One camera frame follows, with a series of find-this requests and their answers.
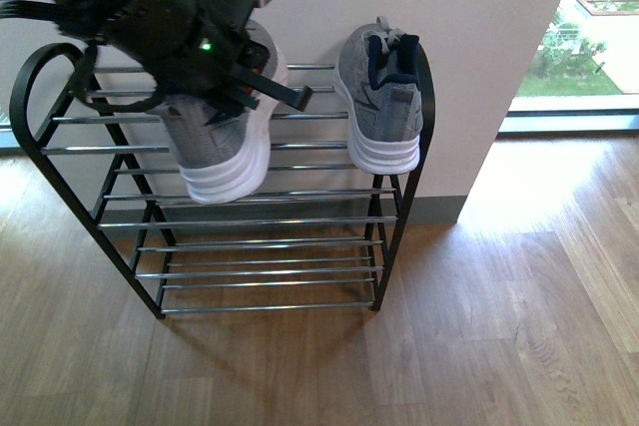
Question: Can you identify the grey sneaker with side view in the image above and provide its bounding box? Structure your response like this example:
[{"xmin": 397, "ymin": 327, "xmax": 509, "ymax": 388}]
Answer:
[{"xmin": 149, "ymin": 18, "xmax": 290, "ymax": 206}]

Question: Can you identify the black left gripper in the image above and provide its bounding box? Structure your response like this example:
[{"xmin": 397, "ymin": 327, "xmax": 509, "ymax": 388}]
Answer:
[{"xmin": 104, "ymin": 0, "xmax": 313, "ymax": 112}]

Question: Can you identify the black metal shoe rack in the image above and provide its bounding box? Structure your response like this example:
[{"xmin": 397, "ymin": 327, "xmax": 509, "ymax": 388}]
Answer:
[{"xmin": 9, "ymin": 44, "xmax": 421, "ymax": 318}]

